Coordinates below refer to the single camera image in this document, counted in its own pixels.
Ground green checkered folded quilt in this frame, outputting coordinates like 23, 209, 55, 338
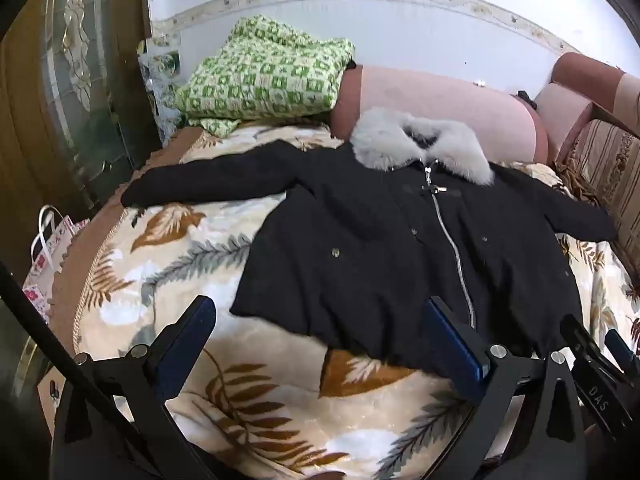
175, 15, 355, 138

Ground black cable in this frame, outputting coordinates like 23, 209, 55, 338
0, 259, 202, 480

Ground striped beige cushion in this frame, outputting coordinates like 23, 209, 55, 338
555, 119, 639, 272

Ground floral plastic bag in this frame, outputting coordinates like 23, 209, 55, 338
137, 32, 184, 146

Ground long pink bolster pillow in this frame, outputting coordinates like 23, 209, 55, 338
329, 65, 549, 164

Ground black coat with fur collar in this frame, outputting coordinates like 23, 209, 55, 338
122, 108, 616, 372

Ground pink headboard cushion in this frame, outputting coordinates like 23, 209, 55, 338
534, 52, 639, 162

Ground floral paper gift bag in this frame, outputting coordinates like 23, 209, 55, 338
23, 205, 89, 323

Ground wooden glass wardrobe door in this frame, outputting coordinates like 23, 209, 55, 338
1, 0, 160, 275

